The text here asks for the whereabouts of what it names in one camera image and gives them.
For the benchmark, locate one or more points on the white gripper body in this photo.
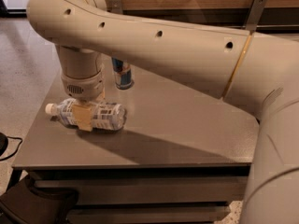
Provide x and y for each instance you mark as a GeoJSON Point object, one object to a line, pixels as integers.
{"type": "Point", "coordinates": [83, 88]}

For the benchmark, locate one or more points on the clear plastic water bottle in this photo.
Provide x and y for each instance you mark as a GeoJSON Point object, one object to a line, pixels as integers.
{"type": "Point", "coordinates": [107, 116]}

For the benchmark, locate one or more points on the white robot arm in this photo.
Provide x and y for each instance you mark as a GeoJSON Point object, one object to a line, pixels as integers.
{"type": "Point", "coordinates": [256, 73]}

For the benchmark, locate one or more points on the blue silver energy drink can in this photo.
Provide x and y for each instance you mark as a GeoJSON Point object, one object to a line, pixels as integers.
{"type": "Point", "coordinates": [122, 74]}

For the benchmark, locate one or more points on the black round object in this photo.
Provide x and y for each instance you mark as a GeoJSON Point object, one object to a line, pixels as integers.
{"type": "Point", "coordinates": [3, 143]}

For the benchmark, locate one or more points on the grey drawer cabinet table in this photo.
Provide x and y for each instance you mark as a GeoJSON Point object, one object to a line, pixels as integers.
{"type": "Point", "coordinates": [181, 157]}

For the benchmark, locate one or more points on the black bag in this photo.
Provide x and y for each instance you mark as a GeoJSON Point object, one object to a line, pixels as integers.
{"type": "Point", "coordinates": [26, 204]}

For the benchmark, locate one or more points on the left metal wall bracket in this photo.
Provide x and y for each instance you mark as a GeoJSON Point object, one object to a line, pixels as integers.
{"type": "Point", "coordinates": [115, 6]}

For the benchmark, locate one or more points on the metal wall bracket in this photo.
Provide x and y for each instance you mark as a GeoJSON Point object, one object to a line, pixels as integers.
{"type": "Point", "coordinates": [115, 6]}
{"type": "Point", "coordinates": [254, 15]}

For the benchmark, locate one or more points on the right metal wall bracket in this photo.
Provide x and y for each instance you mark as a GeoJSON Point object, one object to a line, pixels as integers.
{"type": "Point", "coordinates": [254, 15]}

